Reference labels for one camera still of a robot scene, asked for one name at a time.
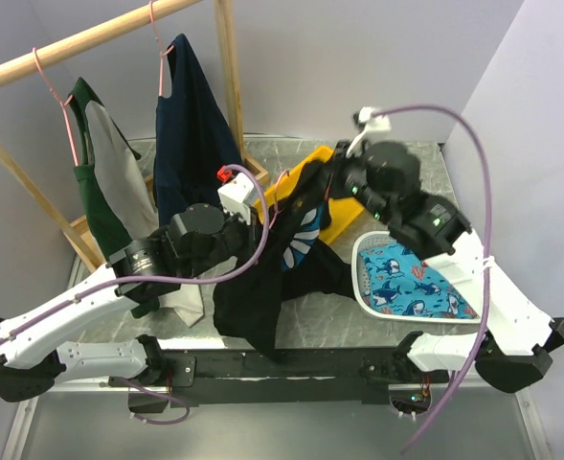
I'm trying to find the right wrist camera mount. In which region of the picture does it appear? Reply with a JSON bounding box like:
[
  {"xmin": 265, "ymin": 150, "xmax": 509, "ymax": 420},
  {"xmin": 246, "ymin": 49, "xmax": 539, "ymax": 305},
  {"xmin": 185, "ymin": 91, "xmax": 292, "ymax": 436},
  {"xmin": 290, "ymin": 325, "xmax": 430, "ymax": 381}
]
[{"xmin": 346, "ymin": 106, "xmax": 392, "ymax": 158}]

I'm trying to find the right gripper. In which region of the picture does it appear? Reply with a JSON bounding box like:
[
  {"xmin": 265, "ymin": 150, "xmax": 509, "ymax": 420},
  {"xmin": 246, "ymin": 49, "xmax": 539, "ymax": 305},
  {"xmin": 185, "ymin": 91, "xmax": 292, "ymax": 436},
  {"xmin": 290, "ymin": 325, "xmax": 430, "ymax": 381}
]
[{"xmin": 313, "ymin": 138, "xmax": 393, "ymax": 225}]

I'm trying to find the pink wire hanger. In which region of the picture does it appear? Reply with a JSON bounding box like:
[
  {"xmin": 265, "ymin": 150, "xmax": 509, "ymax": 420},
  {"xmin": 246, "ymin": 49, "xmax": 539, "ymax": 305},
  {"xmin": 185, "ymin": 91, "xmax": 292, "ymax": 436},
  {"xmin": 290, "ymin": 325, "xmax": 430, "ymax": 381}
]
[{"xmin": 268, "ymin": 169, "xmax": 290, "ymax": 230}]

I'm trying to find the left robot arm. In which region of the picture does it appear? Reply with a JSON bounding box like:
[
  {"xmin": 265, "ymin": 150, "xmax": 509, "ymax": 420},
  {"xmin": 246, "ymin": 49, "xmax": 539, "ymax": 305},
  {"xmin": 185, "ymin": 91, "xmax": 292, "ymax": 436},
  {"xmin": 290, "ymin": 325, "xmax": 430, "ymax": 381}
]
[{"xmin": 0, "ymin": 204, "xmax": 269, "ymax": 403}]

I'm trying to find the green and grey shirt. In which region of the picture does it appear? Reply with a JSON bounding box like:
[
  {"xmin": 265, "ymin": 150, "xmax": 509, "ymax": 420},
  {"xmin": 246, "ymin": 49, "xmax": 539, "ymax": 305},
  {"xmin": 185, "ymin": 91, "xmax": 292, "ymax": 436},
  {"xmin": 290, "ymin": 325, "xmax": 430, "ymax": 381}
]
[{"xmin": 65, "ymin": 76, "xmax": 206, "ymax": 328}]

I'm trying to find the black t shirt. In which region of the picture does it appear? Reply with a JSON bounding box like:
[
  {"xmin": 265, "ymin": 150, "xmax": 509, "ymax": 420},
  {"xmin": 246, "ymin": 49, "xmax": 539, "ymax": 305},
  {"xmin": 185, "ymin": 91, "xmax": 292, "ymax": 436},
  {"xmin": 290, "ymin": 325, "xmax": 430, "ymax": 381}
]
[{"xmin": 213, "ymin": 161, "xmax": 353, "ymax": 361}]

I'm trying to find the yellow plastic tray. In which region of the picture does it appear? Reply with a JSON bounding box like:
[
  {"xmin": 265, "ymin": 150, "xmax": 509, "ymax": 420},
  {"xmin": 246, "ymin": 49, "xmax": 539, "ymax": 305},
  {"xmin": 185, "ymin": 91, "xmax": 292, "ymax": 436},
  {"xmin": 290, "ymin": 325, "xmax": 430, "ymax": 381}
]
[{"xmin": 256, "ymin": 146, "xmax": 362, "ymax": 251}]

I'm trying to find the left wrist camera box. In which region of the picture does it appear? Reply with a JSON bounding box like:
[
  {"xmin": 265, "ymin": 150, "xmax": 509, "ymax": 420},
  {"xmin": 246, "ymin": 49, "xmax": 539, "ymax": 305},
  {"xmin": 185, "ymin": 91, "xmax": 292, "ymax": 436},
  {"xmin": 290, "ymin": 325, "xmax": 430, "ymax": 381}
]
[{"xmin": 216, "ymin": 166, "xmax": 266, "ymax": 225}]

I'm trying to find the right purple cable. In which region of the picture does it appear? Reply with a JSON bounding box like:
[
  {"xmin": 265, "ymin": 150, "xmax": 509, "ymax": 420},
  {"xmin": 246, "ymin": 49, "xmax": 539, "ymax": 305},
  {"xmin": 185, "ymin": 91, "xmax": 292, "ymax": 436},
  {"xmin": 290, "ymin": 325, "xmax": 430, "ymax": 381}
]
[{"xmin": 376, "ymin": 104, "xmax": 495, "ymax": 454}]

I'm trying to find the purple cable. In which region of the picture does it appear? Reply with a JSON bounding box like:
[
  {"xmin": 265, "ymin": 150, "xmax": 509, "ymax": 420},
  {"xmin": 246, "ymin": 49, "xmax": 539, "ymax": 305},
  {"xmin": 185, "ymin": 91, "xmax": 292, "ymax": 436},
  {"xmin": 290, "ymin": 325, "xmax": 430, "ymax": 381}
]
[
  {"xmin": 376, "ymin": 104, "xmax": 495, "ymax": 454},
  {"xmin": 0, "ymin": 163, "xmax": 271, "ymax": 427}
]

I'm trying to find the blue shark print cloth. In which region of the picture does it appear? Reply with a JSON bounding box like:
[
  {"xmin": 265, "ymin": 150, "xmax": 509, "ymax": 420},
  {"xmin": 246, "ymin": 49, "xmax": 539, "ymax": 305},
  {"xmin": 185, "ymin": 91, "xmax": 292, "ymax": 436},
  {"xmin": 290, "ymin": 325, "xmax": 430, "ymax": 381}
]
[{"xmin": 357, "ymin": 242, "xmax": 478, "ymax": 320}]

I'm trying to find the pink hanger with green shirt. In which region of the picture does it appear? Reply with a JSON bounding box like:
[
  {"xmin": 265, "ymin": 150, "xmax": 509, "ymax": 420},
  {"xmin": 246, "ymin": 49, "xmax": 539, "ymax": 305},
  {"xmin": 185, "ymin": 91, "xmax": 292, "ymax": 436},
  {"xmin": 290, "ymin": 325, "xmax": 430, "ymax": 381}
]
[{"xmin": 32, "ymin": 47, "xmax": 79, "ymax": 166}]

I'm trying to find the navy blue shirt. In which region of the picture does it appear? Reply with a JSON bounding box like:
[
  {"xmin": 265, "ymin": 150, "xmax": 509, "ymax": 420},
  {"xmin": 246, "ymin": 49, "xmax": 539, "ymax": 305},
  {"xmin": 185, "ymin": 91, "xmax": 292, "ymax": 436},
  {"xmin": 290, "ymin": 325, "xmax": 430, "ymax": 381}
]
[{"xmin": 153, "ymin": 34, "xmax": 242, "ymax": 226}]

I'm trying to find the wooden clothes rack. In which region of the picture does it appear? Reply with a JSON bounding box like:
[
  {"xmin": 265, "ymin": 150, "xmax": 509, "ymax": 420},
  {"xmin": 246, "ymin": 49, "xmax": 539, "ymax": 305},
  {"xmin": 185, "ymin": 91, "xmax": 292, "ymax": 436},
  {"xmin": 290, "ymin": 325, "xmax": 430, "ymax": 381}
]
[{"xmin": 0, "ymin": 0, "xmax": 269, "ymax": 271}]

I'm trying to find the white laundry basket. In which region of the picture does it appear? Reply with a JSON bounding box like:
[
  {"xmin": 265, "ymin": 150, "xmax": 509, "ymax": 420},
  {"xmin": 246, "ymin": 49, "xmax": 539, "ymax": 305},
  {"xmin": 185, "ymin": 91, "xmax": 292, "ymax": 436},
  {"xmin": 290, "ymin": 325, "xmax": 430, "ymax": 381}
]
[{"xmin": 350, "ymin": 231, "xmax": 481, "ymax": 324}]

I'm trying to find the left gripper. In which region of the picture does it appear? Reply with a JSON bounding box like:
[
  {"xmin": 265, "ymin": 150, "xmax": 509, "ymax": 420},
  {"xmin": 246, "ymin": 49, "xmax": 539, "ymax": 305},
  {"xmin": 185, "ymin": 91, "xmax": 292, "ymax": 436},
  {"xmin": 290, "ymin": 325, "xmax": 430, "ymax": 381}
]
[{"xmin": 183, "ymin": 201, "xmax": 277, "ymax": 280}]

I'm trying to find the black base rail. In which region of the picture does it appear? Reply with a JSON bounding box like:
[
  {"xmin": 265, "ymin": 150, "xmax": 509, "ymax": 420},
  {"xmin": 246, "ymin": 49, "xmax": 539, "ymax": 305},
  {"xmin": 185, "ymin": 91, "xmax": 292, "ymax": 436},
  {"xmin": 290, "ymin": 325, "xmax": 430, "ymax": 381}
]
[{"xmin": 109, "ymin": 347, "xmax": 448, "ymax": 407}]

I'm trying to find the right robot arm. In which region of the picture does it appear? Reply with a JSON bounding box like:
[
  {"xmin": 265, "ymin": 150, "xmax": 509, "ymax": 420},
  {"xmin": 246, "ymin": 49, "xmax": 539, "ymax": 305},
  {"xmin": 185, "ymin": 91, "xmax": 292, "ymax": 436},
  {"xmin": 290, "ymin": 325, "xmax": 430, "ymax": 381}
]
[{"xmin": 328, "ymin": 141, "xmax": 564, "ymax": 393}]

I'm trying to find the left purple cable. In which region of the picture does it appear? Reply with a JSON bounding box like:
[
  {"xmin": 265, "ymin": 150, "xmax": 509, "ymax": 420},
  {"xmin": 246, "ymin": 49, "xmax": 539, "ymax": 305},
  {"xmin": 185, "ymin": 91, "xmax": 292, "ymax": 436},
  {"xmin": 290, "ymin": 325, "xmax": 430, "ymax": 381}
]
[{"xmin": 0, "ymin": 163, "xmax": 271, "ymax": 427}]

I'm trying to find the pink hanger with navy shirt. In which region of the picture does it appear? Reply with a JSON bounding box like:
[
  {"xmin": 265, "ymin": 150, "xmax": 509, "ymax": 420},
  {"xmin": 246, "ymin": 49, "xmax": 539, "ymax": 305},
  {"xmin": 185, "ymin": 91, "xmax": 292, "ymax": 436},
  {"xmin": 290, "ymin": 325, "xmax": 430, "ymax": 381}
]
[{"xmin": 148, "ymin": 0, "xmax": 174, "ymax": 97}]

